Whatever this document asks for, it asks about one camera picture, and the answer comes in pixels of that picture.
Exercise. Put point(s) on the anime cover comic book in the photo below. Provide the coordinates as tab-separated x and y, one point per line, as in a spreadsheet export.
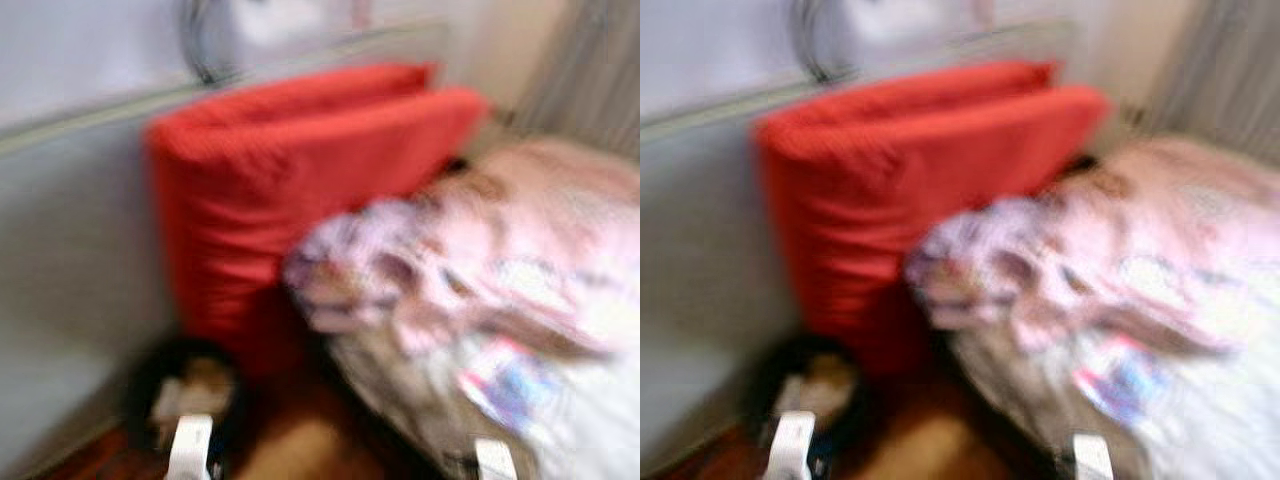
1122	382
510	385

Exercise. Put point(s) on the pink cartoon print blanket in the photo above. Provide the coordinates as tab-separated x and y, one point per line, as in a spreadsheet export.
500	250
1130	250

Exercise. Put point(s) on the grey curtain panel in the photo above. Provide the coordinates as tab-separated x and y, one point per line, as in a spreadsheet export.
1220	80
590	80

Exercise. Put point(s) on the bed with beige floral sheet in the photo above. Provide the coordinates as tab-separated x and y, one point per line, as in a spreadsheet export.
590	420
1220	420

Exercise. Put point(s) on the black waste bin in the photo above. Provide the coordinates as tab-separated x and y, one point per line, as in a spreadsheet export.
757	398
140	400

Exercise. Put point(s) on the red folded mattress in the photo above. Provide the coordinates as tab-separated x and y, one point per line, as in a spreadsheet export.
260	180
870	180

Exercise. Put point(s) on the white plastic box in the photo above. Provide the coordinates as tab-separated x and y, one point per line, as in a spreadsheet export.
285	20
900	18

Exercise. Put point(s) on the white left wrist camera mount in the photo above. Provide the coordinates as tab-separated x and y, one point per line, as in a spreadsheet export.
791	448
190	450

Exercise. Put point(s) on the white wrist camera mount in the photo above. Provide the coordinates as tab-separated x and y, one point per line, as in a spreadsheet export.
791	448
190	450
1093	460
496	462

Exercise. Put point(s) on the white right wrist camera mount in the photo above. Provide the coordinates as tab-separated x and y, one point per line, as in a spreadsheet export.
496	462
1093	460

